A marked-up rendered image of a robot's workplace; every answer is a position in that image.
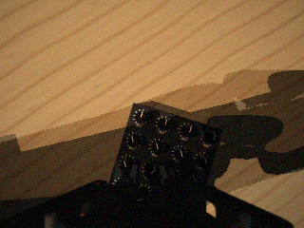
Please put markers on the black knob box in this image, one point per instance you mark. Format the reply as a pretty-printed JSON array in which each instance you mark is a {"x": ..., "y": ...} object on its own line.
[{"x": 155, "y": 138}]

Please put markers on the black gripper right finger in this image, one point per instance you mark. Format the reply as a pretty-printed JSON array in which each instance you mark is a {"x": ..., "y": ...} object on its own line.
[{"x": 231, "y": 212}]

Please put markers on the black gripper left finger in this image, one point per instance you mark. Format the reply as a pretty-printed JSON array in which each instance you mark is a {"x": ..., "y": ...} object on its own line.
[{"x": 114, "y": 202}]

